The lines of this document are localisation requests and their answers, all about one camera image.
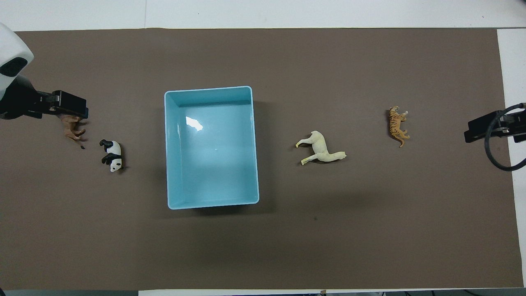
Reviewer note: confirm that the cream white horse toy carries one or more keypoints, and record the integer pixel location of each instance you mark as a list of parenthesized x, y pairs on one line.
[(320, 150)]

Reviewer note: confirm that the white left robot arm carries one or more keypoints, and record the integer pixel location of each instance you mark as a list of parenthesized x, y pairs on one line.
[(12, 49)]

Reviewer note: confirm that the brown paper table mat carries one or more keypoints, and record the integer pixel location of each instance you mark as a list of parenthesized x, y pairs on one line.
[(287, 246)]

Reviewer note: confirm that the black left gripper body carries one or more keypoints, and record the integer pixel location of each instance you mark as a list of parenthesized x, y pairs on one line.
[(70, 105)]

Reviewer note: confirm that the black and white panda toy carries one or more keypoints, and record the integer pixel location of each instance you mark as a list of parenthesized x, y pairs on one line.
[(113, 154)]

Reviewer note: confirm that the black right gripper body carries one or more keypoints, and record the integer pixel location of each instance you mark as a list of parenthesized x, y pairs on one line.
[(483, 127)]

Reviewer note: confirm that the light blue plastic storage box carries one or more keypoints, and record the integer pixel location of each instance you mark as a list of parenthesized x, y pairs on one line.
[(211, 156)]

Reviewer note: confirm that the orange striped tiger toy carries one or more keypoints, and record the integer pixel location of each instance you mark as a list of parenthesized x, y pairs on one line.
[(396, 125)]

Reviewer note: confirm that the brown lion toy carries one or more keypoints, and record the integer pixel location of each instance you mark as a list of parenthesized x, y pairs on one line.
[(72, 128)]

